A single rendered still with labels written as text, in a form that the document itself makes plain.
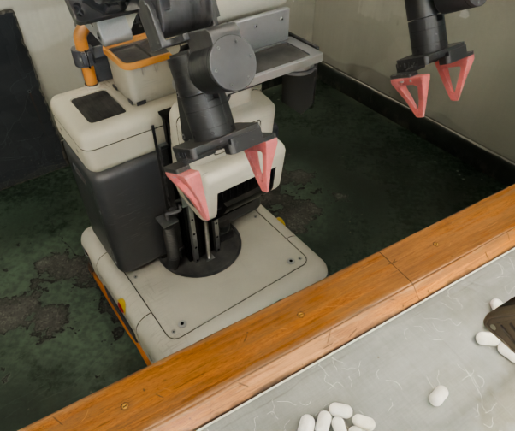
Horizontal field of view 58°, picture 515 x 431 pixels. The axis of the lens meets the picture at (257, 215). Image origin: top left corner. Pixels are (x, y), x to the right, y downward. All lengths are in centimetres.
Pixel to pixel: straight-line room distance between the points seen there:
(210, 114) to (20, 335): 141
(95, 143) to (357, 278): 69
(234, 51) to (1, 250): 178
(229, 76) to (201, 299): 99
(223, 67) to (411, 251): 55
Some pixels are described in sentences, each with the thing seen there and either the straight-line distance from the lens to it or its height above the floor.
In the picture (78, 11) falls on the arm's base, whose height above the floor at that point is 116.
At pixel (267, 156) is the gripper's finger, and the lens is 62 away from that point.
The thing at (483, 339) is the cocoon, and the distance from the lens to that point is 85.
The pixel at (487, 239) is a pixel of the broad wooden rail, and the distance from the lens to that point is 100.
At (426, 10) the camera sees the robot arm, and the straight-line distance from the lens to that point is 85.
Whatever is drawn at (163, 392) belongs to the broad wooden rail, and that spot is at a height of 76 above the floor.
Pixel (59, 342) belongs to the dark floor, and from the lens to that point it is 179.
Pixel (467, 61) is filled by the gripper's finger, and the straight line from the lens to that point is 91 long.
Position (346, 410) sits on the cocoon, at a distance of 73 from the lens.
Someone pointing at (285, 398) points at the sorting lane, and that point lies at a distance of 74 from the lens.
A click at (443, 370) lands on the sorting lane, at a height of 74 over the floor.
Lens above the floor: 141
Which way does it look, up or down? 43 degrees down
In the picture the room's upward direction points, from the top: straight up
